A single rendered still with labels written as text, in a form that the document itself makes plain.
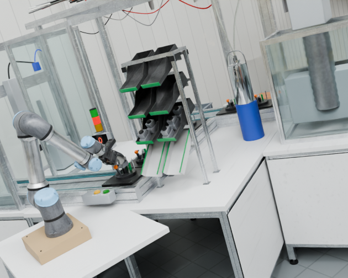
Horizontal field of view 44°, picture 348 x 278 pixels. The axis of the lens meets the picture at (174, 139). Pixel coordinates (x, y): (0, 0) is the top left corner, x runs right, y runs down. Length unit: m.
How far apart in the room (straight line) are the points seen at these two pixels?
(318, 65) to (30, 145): 1.71
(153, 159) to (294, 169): 0.91
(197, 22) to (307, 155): 4.23
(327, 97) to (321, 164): 0.41
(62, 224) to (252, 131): 1.50
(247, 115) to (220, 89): 3.82
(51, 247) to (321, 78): 1.80
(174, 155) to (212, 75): 4.36
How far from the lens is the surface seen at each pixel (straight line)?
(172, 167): 2.53
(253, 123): 3.13
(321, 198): 2.95
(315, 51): 2.74
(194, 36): 6.67
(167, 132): 2.43
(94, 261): 2.16
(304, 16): 2.80
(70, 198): 2.93
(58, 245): 2.33
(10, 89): 3.54
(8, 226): 3.40
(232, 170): 2.71
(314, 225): 3.06
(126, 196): 2.65
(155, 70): 2.54
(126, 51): 6.03
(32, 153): 2.41
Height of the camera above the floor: 1.82
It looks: 15 degrees down
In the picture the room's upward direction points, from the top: 16 degrees counter-clockwise
